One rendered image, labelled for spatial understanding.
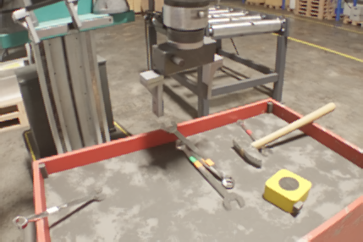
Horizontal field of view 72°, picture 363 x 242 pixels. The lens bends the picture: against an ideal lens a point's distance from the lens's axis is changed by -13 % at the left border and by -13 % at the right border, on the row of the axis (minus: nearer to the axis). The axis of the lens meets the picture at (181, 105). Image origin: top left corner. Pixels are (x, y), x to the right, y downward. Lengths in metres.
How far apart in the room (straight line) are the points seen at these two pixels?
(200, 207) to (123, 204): 0.16
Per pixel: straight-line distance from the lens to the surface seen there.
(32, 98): 1.77
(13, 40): 1.32
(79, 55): 1.65
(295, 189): 0.59
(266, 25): 2.76
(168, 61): 0.56
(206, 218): 0.56
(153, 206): 0.59
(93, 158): 0.73
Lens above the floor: 1.32
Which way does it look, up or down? 26 degrees down
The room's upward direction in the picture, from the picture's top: 2 degrees counter-clockwise
